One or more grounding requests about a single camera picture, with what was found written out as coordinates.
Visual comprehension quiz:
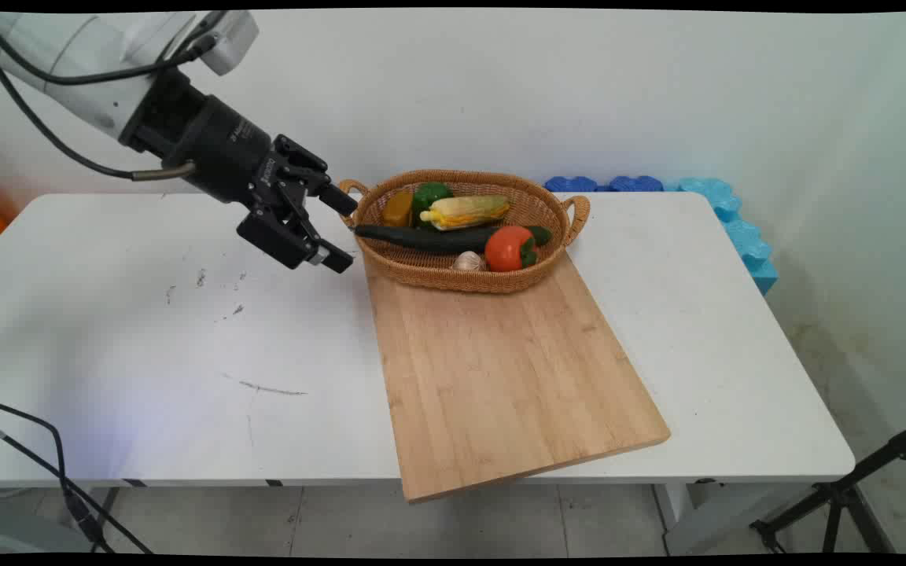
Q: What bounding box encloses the white table leg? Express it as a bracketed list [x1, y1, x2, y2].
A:
[652, 480, 786, 556]
[0, 486, 120, 555]

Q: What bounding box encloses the dark blue foam mat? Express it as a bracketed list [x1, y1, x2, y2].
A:
[608, 175, 665, 193]
[543, 175, 600, 193]

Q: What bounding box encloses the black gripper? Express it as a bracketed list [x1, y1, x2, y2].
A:
[176, 94, 360, 275]

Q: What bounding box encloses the black tripod stand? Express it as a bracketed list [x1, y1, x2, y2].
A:
[749, 416, 906, 555]

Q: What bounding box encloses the green bell pepper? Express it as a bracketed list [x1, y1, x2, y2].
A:
[411, 182, 455, 229]

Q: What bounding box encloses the dark green cucumber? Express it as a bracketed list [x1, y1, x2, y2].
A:
[353, 224, 553, 255]

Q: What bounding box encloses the brown potato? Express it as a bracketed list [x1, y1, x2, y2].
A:
[381, 191, 414, 229]

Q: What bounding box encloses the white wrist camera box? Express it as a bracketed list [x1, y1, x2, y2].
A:
[195, 10, 260, 77]

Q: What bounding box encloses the yellow corn cob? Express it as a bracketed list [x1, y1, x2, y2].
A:
[419, 195, 512, 232]

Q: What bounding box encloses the orange-red tomato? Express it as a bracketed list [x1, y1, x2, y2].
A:
[484, 226, 539, 273]

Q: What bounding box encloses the light blue foam mat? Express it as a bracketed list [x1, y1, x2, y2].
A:
[676, 177, 779, 296]

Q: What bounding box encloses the wooden cutting board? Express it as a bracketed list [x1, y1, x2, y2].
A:
[363, 252, 672, 504]

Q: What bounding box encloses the thin black cable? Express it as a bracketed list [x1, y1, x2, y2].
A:
[0, 11, 227, 551]

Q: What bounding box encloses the woven wicker basket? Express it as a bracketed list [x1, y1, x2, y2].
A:
[337, 169, 591, 295]

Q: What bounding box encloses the black cable with metal plug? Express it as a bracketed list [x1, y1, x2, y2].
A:
[0, 63, 199, 556]

